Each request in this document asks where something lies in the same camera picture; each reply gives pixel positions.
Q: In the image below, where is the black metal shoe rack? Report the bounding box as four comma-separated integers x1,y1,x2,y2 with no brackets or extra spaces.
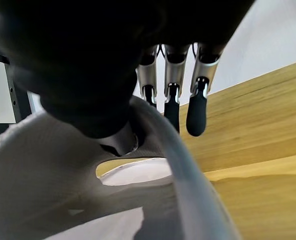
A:
0,41,35,137

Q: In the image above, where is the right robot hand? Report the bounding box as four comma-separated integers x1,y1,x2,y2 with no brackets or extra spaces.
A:
0,0,255,157

